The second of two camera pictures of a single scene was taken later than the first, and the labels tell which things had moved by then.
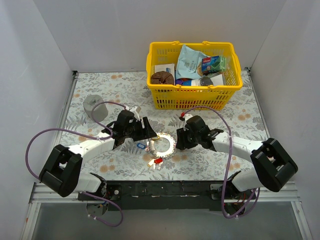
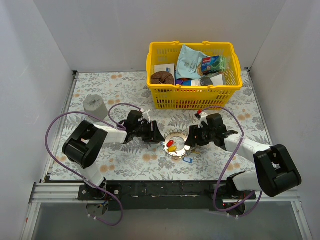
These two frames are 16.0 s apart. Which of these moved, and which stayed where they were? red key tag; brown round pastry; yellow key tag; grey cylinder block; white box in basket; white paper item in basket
Moved: yellow key tag; red key tag
Stayed: grey cylinder block; white paper item in basket; brown round pastry; white box in basket
